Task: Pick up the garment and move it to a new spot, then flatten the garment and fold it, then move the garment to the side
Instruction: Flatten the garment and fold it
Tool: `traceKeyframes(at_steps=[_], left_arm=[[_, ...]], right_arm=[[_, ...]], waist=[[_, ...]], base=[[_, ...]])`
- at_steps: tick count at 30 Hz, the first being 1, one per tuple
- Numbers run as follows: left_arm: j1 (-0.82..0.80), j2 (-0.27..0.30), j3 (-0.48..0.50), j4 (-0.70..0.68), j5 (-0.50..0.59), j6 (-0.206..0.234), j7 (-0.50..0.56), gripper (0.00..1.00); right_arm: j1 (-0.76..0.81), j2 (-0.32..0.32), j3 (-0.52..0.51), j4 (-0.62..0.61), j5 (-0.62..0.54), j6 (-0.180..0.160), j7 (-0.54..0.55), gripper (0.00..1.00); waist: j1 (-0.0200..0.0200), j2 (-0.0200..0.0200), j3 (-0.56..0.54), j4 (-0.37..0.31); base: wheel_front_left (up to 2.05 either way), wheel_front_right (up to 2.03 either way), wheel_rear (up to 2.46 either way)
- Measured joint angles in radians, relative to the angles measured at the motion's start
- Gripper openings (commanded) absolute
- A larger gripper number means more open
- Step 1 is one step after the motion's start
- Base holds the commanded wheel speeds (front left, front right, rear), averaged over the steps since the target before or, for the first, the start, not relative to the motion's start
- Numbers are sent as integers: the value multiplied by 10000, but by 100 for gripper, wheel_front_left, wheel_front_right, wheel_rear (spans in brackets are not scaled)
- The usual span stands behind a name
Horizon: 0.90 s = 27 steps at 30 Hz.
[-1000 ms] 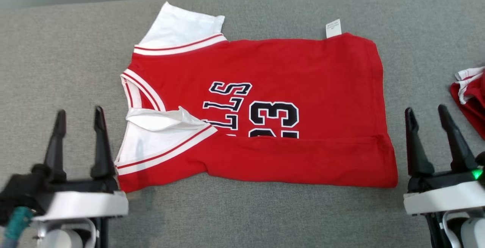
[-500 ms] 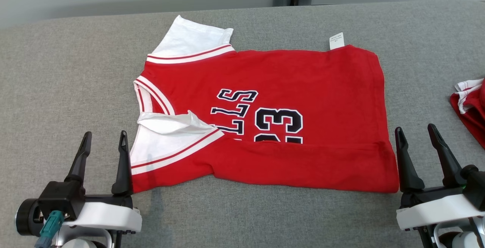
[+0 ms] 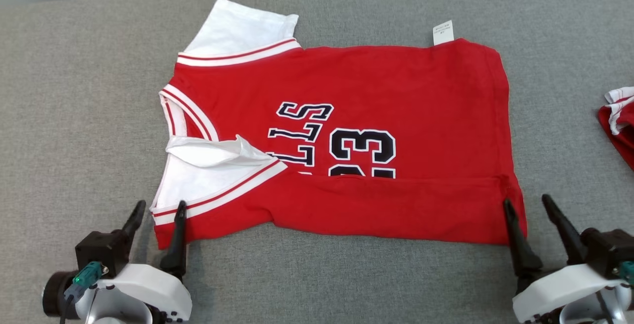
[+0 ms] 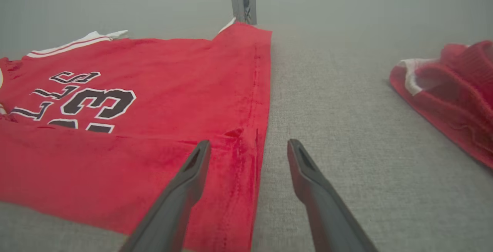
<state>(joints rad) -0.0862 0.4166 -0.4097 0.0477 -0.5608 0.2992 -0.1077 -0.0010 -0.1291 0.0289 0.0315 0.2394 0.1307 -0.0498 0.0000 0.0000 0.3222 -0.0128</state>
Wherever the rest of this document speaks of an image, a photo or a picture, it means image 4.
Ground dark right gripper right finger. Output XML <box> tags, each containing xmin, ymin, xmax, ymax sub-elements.
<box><xmin>287</xmin><ymin>139</ymin><xmax>379</xmax><ymax>252</ymax></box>

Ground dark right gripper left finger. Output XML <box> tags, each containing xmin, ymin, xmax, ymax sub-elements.
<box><xmin>119</xmin><ymin>139</ymin><xmax>212</xmax><ymax>252</ymax></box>

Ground red basketball jersey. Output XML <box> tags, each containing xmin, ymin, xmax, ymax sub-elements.
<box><xmin>0</xmin><ymin>18</ymin><xmax>273</xmax><ymax>252</ymax></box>

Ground red shorts with white stripe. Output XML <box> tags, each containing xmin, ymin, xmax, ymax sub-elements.
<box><xmin>389</xmin><ymin>40</ymin><xmax>493</xmax><ymax>169</ymax></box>

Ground grey fabric sofa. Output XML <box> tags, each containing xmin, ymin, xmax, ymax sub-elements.
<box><xmin>0</xmin><ymin>23</ymin><xmax>493</xmax><ymax>252</ymax></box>

